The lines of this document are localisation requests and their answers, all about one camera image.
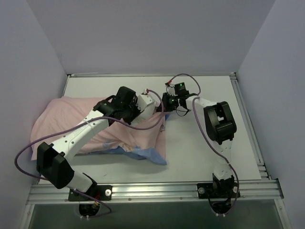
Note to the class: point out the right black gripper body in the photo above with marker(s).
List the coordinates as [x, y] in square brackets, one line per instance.
[165, 102]

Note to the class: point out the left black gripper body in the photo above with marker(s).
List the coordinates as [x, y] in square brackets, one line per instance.
[133, 114]

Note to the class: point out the blue pink printed pillowcase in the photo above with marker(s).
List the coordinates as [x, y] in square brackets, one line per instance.
[145, 141]

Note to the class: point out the white pillow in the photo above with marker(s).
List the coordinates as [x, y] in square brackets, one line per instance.
[152, 114]

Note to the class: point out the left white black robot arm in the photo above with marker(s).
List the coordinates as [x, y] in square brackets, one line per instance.
[53, 160]

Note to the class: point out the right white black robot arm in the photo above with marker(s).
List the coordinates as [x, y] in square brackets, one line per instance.
[218, 127]

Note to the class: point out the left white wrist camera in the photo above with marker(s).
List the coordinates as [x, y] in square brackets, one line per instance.
[145, 101]

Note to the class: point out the back aluminium rail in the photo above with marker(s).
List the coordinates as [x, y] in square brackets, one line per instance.
[147, 75]

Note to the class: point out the aluminium rail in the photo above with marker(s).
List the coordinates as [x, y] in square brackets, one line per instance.
[147, 75]
[44, 194]
[249, 128]

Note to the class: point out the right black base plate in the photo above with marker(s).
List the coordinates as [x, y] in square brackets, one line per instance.
[207, 190]

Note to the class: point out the right side aluminium rail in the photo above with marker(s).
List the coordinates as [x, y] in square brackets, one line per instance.
[249, 128]

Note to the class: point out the front aluminium rail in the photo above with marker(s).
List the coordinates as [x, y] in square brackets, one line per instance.
[44, 194]

